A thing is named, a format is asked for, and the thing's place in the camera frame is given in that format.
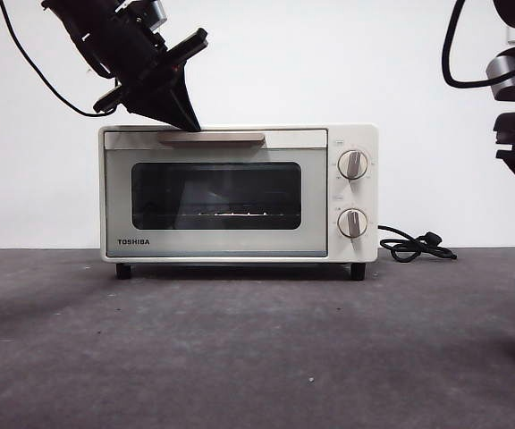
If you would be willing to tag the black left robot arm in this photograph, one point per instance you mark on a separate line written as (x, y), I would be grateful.
(67, 11)

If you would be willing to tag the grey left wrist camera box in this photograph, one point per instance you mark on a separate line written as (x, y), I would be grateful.
(159, 13)

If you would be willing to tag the cream oven knob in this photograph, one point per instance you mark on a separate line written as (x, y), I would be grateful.
(352, 222)
(352, 164)

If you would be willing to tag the cream Toshiba toaster oven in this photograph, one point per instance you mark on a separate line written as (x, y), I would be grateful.
(356, 134)

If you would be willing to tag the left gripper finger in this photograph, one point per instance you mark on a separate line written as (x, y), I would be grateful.
(157, 105)
(187, 105)

